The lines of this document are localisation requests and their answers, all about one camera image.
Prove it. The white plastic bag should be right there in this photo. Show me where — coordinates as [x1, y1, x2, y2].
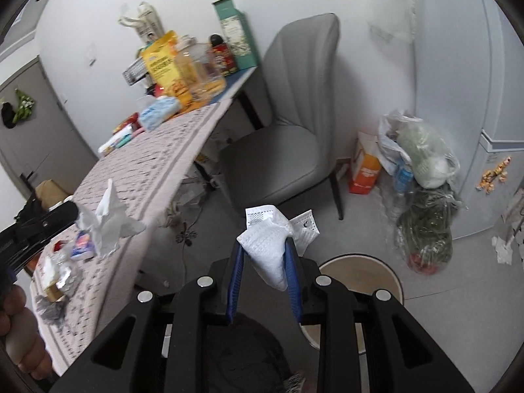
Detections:
[378, 110, 460, 189]

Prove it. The light blue refrigerator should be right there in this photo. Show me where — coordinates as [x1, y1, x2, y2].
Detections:
[415, 0, 523, 239]

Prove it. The blue tissue pack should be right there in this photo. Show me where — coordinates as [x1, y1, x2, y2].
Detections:
[70, 231, 96, 261]

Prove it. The grey paper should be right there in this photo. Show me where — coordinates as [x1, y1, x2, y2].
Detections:
[35, 294, 68, 327]

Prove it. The green tall box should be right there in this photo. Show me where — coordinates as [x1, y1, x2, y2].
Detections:
[212, 0, 259, 70]

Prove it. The yellow snack bag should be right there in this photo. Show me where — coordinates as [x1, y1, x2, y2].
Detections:
[140, 30, 193, 112]

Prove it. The white roll package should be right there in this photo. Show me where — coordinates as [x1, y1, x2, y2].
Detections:
[98, 124, 134, 158]

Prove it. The blue water bottle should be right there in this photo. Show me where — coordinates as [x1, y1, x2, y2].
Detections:
[393, 163, 414, 194]

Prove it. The green vegetables bag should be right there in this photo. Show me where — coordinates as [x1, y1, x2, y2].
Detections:
[394, 183, 461, 276]

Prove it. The clear glass jar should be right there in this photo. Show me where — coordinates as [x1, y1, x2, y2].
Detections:
[175, 37, 227, 102]

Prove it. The white paper towel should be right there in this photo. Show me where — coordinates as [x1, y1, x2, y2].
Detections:
[237, 205, 320, 291]

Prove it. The round trash bin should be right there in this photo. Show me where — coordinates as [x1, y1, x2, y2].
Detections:
[300, 253, 406, 355]

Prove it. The silver blister pack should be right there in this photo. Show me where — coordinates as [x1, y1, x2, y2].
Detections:
[42, 248, 83, 303]

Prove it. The left hand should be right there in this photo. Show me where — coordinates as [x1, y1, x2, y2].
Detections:
[1, 285, 52, 380]

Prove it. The blue white tissue package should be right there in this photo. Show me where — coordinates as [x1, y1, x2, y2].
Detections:
[138, 95, 182, 131]

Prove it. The grey door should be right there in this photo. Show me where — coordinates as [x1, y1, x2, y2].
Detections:
[1, 59, 98, 197]

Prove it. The white tissue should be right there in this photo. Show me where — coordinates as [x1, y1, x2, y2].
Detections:
[76, 179, 146, 258]

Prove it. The orange carton box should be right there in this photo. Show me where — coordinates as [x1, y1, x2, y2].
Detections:
[349, 131, 382, 194]

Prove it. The brown paper bag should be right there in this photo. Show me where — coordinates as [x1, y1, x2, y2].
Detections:
[35, 179, 71, 210]

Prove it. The grey upholstered chair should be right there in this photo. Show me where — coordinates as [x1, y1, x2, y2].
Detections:
[219, 13, 343, 211]

